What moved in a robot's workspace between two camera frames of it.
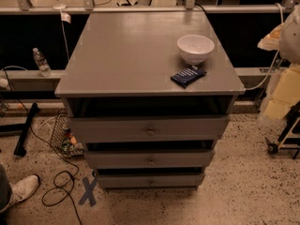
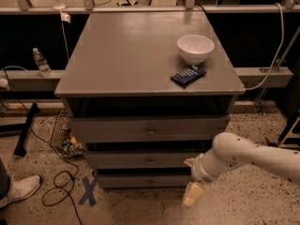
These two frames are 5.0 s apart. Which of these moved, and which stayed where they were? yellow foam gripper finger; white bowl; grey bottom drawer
Moved: yellow foam gripper finger
Stayed: white bowl; grey bottom drawer
